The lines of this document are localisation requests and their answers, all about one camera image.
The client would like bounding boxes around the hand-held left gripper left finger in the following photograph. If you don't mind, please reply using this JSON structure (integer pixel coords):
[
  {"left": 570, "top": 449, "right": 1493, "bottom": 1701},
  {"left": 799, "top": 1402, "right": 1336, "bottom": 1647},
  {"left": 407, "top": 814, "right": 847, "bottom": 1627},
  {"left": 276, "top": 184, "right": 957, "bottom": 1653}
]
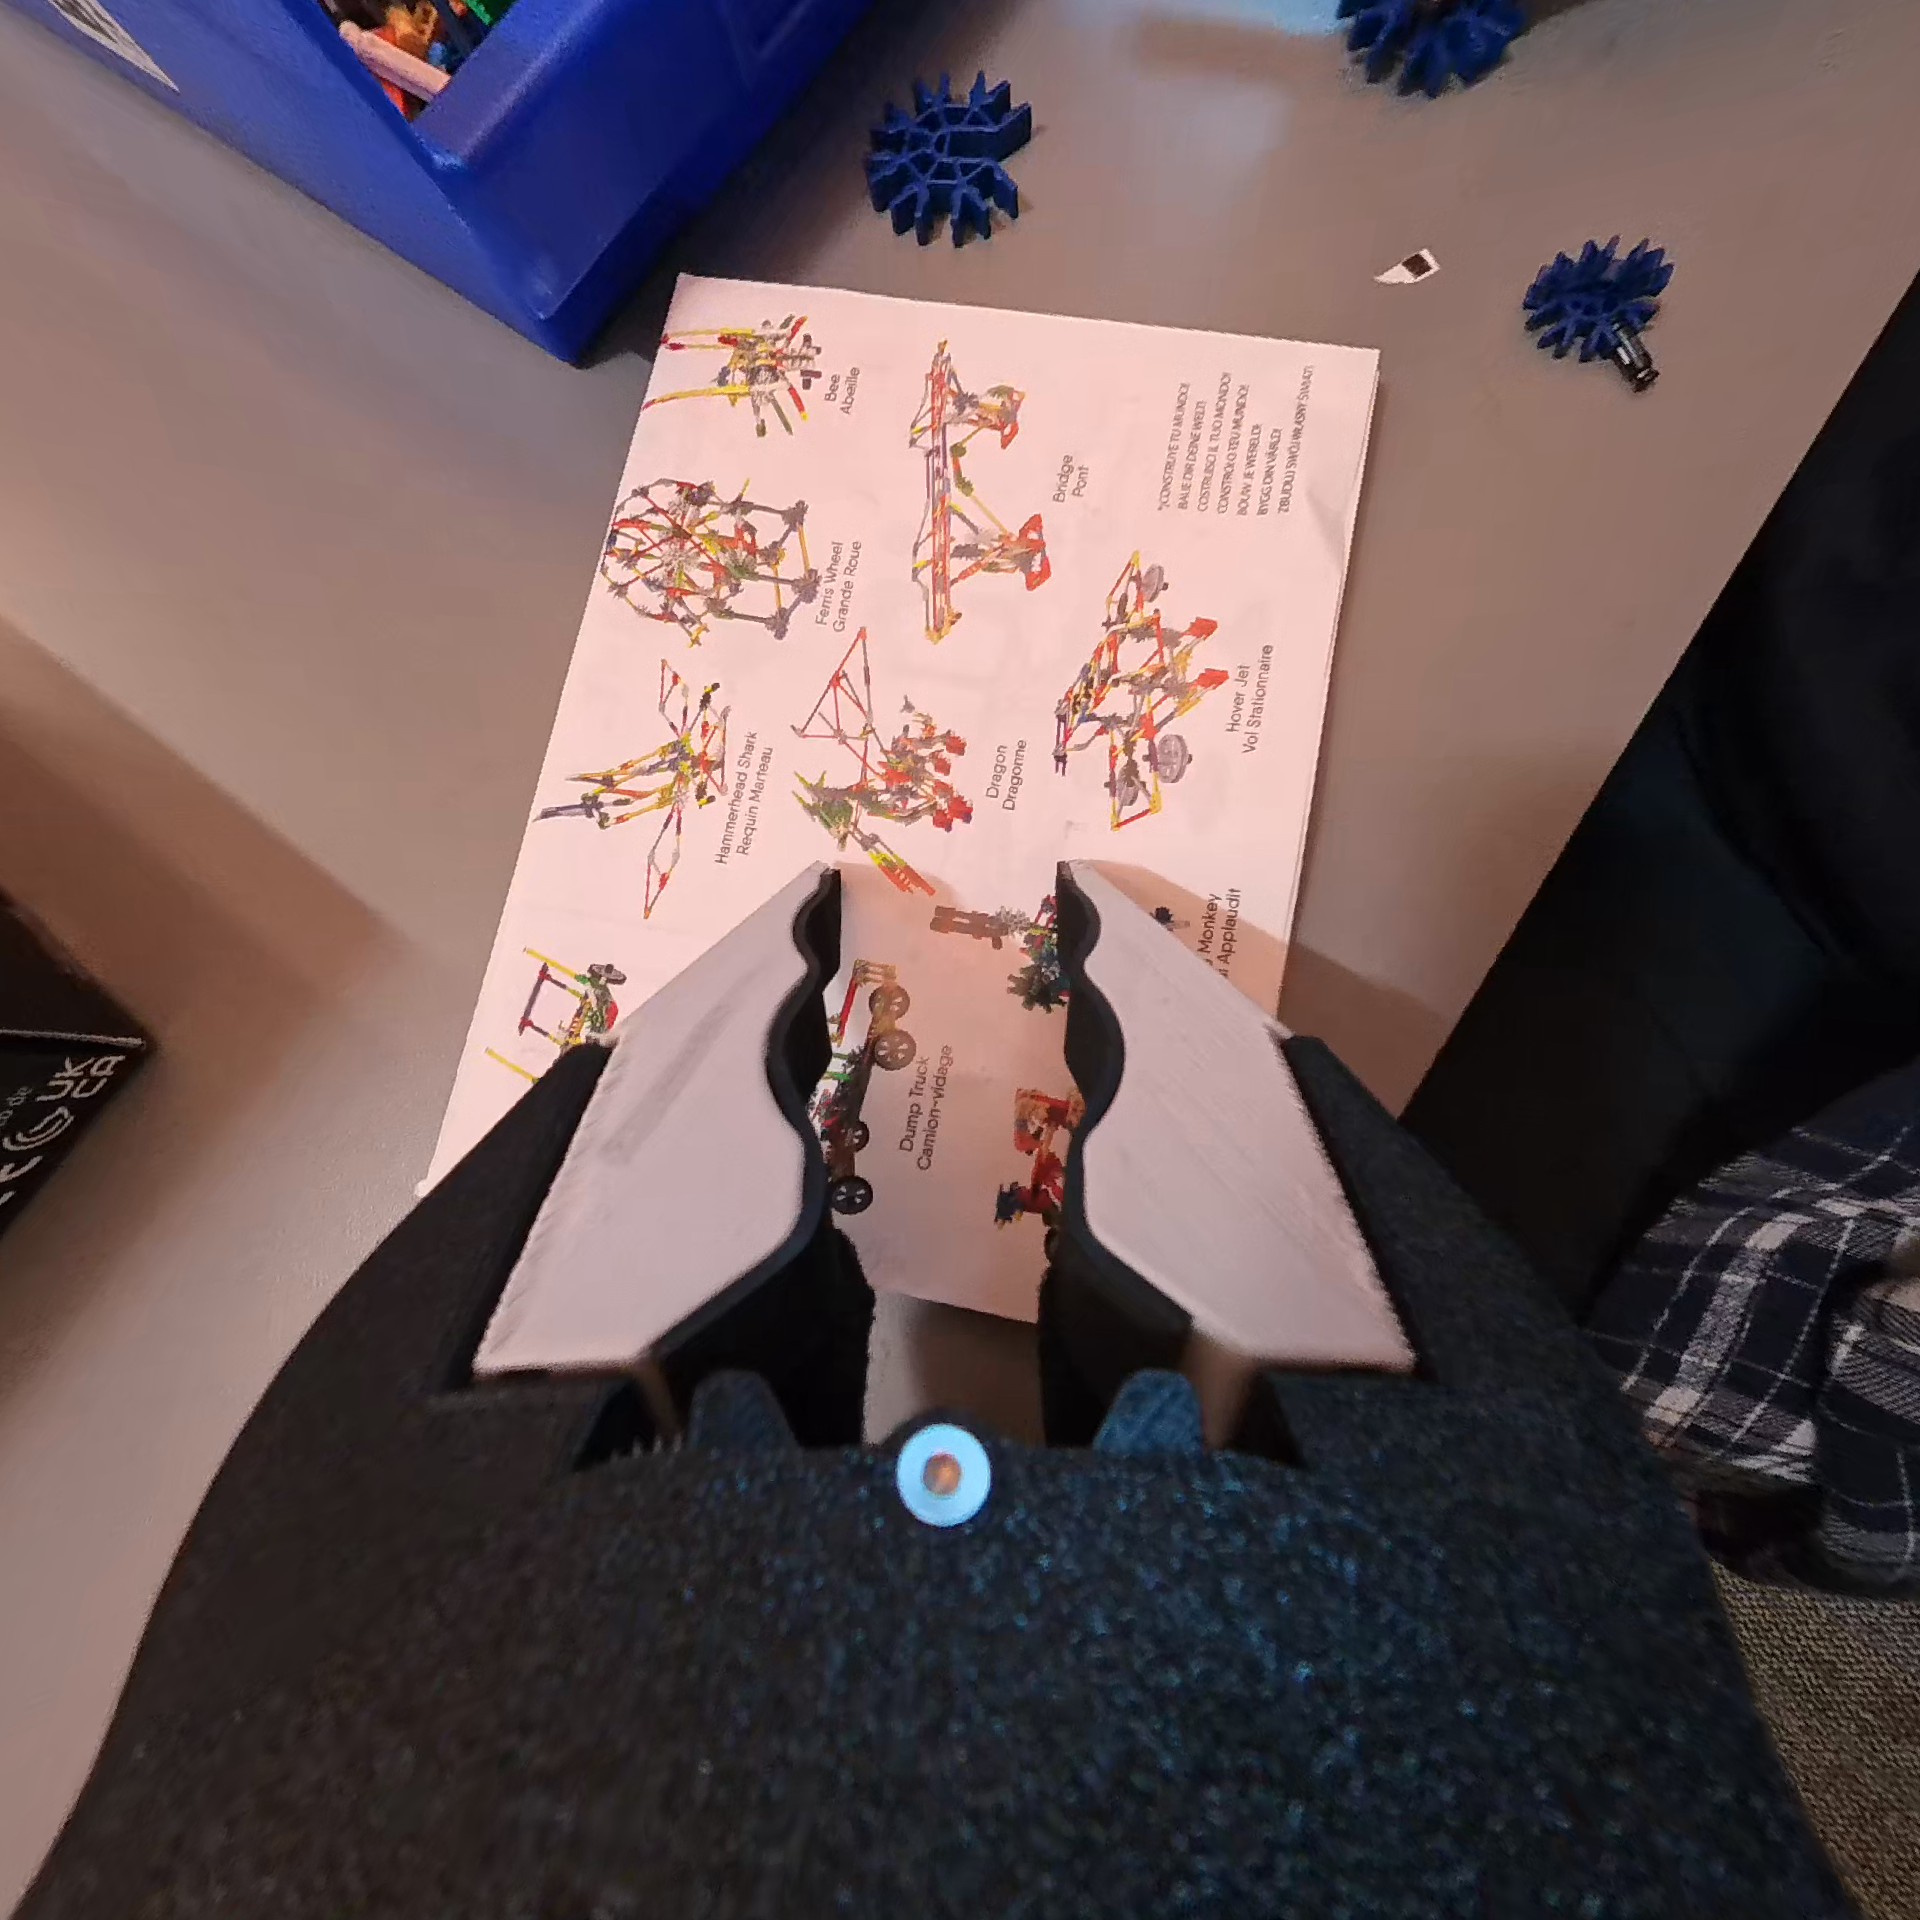
[{"left": 470, "top": 859, "right": 879, "bottom": 1450}]

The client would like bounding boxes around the person's black printed shirt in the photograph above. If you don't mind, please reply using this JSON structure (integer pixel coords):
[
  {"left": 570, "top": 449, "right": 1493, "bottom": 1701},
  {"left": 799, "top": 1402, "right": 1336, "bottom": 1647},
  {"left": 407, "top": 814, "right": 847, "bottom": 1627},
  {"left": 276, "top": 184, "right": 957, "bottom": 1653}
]
[{"left": 1401, "top": 277, "right": 1920, "bottom": 1322}]

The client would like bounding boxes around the pile of colourful construction pieces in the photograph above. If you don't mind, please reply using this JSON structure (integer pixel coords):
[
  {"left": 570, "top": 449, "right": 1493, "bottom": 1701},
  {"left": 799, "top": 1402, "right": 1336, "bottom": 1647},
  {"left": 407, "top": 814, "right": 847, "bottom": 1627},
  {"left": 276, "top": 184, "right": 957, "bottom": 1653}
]
[{"left": 322, "top": 0, "right": 518, "bottom": 121}]

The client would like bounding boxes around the toy instruction booklet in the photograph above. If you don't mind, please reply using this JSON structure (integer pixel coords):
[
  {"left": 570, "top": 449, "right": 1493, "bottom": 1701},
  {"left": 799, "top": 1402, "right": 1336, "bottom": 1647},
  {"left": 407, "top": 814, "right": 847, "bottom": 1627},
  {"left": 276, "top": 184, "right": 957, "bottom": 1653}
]
[{"left": 416, "top": 272, "right": 1383, "bottom": 1328}]

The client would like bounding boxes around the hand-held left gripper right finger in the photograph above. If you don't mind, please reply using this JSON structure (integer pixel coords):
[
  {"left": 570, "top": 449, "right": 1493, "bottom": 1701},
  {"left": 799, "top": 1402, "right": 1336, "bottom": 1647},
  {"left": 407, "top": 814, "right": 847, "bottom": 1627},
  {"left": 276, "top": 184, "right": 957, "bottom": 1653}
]
[{"left": 1036, "top": 859, "right": 1420, "bottom": 1450}]

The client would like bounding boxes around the blue plastic bin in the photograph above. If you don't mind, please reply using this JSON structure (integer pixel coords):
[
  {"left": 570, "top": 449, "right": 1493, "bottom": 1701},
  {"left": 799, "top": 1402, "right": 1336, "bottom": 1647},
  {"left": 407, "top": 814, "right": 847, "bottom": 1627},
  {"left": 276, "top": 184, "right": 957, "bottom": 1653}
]
[{"left": 0, "top": 0, "right": 879, "bottom": 366}]

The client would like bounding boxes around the blue connector with black peg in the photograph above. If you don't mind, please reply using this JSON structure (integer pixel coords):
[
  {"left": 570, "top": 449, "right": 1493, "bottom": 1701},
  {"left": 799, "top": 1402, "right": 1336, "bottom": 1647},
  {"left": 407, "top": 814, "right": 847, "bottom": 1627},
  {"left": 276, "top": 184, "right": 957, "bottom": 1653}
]
[{"left": 1521, "top": 238, "right": 1677, "bottom": 397}]

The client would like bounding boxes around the black printed cardboard box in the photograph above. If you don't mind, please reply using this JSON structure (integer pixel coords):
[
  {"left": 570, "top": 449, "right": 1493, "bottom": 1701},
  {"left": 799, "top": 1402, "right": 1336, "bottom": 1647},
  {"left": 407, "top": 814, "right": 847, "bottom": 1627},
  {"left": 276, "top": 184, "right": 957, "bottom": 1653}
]
[{"left": 0, "top": 893, "right": 156, "bottom": 1239}]

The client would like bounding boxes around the blue double snowflake connector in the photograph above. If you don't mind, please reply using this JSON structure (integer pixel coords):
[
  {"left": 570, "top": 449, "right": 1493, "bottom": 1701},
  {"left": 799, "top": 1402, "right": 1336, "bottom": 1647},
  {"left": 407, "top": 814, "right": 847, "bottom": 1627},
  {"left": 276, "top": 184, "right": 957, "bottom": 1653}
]
[{"left": 863, "top": 71, "right": 1038, "bottom": 245}]

